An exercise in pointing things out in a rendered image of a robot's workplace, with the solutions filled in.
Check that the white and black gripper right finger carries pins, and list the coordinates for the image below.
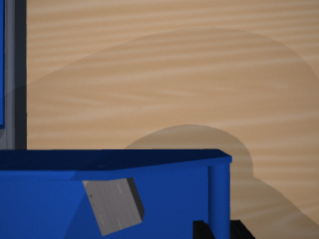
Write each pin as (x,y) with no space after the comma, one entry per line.
(239,231)

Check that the grey shelf rack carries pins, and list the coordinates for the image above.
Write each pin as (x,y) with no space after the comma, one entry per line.
(15,76)

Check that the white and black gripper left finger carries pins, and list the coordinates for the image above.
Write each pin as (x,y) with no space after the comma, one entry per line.
(201,230)

